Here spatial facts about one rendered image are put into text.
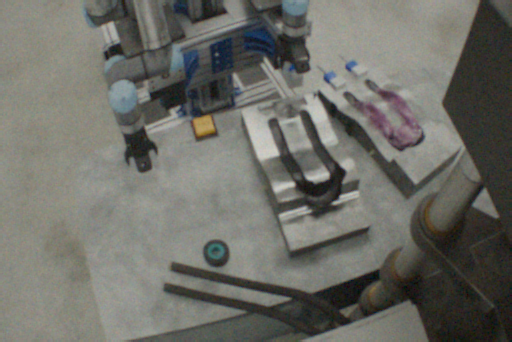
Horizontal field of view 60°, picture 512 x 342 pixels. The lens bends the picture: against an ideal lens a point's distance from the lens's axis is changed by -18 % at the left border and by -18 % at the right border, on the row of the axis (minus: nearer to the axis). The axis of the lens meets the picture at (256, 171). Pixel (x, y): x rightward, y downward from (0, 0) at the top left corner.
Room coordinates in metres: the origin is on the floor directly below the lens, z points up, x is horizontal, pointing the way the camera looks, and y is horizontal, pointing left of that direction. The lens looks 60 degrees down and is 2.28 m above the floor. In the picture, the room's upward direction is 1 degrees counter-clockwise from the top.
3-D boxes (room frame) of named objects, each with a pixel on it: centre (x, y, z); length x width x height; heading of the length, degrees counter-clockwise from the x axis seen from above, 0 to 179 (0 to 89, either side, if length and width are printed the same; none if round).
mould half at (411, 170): (1.01, -0.47, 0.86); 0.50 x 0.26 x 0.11; 34
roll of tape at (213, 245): (0.56, 0.12, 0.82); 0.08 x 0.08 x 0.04
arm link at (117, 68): (0.90, 0.35, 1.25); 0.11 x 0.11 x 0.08; 20
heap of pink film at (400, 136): (1.01, -0.46, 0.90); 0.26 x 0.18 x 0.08; 34
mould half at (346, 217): (0.82, -0.15, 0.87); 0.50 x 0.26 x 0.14; 17
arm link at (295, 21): (1.15, -0.12, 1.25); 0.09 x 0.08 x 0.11; 167
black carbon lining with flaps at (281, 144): (0.84, -0.16, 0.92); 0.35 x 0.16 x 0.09; 17
